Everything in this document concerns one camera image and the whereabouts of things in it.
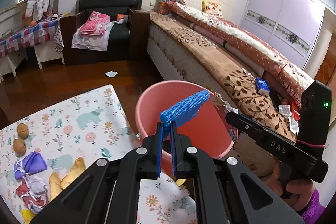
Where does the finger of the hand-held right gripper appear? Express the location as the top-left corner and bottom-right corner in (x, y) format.
(225, 111), (265, 140)

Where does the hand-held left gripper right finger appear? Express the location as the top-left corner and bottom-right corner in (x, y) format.
(170, 122), (305, 224)

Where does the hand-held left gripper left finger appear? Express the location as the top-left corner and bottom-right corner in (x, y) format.
(30, 122), (164, 224)

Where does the clear crinkled wrapper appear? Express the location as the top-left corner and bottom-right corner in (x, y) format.
(211, 93), (239, 114)

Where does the pink plastic bucket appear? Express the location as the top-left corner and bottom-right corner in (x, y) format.
(136, 80), (235, 178)

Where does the blue foam net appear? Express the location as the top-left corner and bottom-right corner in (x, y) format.
(159, 90), (210, 140)

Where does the orange peel piece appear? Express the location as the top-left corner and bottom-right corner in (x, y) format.
(49, 172), (63, 202)
(61, 157), (87, 190)

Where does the purple foam net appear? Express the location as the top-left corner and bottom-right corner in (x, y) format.
(14, 151), (48, 180)

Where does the person's right forearm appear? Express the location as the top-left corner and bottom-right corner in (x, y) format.
(301, 189), (328, 224)

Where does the person's right hand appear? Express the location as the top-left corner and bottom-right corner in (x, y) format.
(272, 162), (317, 212)

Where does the crumpled white tissue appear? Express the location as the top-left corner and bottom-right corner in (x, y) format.
(278, 105), (300, 134)

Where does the blue tissue pack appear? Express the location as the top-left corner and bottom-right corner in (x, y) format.
(254, 77), (270, 94)

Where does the red packet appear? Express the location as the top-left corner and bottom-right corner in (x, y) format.
(290, 98), (302, 122)

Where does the brown leaf pattern blanket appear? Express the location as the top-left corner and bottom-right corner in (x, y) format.
(150, 11), (300, 177)

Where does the floral bear print tablecloth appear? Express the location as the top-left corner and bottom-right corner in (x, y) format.
(0, 84), (197, 224)

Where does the wooden door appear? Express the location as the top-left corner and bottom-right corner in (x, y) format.
(314, 27), (336, 85)

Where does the yellow flowered pillow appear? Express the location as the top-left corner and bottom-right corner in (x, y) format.
(202, 0), (223, 17)

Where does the lilac wardrobe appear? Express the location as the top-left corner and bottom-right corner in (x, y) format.
(240, 0), (336, 69)

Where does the white printed cloth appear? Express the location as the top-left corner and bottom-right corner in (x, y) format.
(71, 22), (114, 52)

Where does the crumpled red white wrapper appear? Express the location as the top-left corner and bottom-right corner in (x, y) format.
(15, 175), (49, 214)

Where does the brown walnut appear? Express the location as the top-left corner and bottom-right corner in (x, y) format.
(16, 123), (30, 139)
(13, 139), (27, 156)

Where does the pink folded blanket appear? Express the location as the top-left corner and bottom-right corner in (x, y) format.
(79, 11), (111, 37)

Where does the yellow wrapper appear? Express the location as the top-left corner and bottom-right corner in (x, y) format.
(21, 210), (36, 223)

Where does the patterned hanging cloth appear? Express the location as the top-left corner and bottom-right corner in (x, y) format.
(53, 26), (65, 54)

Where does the white side table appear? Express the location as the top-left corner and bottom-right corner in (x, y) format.
(34, 38), (65, 69)
(0, 52), (28, 80)

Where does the plaid cloth side table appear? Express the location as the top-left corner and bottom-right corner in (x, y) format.
(0, 20), (61, 58)

